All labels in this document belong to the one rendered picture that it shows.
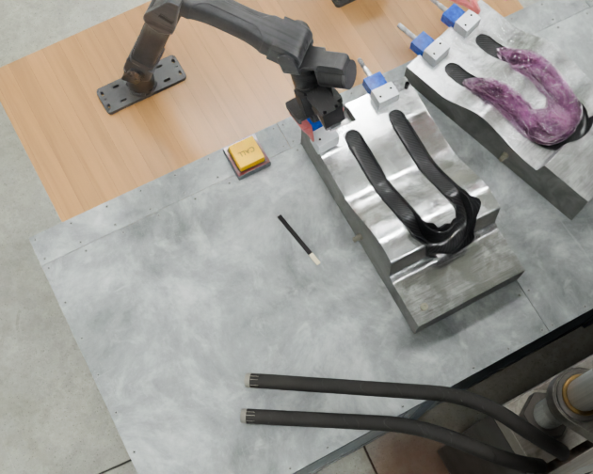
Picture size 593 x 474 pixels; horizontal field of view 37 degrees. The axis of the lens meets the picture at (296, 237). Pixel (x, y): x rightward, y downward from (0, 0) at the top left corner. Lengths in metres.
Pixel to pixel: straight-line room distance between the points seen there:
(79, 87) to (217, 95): 0.32
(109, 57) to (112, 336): 0.67
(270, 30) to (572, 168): 0.72
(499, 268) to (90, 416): 1.32
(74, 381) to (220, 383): 0.94
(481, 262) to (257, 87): 0.65
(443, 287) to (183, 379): 0.57
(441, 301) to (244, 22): 0.68
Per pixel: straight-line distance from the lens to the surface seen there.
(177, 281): 1.90
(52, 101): 2.12
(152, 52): 1.89
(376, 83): 1.98
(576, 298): 1.99
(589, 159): 1.99
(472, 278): 1.88
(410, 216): 1.84
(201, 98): 2.08
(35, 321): 2.79
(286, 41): 1.67
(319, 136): 1.86
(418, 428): 1.76
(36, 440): 2.71
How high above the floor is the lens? 2.60
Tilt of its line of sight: 70 degrees down
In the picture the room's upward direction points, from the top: 4 degrees clockwise
